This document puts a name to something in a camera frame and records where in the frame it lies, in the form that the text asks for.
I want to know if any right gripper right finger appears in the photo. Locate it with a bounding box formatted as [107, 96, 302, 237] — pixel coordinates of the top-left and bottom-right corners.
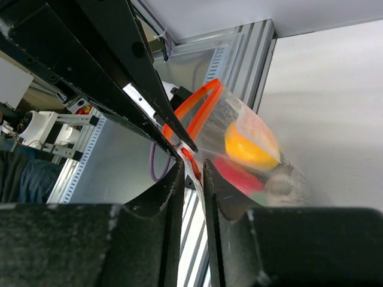
[203, 160, 382, 286]

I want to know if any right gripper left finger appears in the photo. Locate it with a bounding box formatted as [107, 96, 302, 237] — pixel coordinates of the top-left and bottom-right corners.
[1, 162, 184, 286]

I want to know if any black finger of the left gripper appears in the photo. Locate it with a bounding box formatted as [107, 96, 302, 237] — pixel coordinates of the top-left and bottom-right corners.
[1, 1, 175, 156]
[77, 1, 197, 152]

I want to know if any red tomato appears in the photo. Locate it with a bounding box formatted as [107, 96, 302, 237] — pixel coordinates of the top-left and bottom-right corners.
[213, 156, 264, 196]

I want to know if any grey fish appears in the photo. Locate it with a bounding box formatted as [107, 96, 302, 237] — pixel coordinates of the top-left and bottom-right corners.
[265, 169, 312, 207]

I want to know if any yellow mango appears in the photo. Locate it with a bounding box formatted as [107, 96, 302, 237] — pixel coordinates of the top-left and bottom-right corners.
[224, 123, 279, 172]

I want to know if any clear zip bag orange zipper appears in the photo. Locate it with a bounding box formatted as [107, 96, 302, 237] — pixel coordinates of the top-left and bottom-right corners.
[175, 79, 312, 206]

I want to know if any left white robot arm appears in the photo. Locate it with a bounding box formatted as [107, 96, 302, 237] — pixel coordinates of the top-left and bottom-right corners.
[1, 1, 197, 156]

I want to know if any white slotted cable duct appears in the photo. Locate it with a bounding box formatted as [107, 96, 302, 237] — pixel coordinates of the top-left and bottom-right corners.
[47, 112, 105, 204]

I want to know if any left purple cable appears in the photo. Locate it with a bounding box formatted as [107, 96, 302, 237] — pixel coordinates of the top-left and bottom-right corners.
[148, 140, 173, 182]

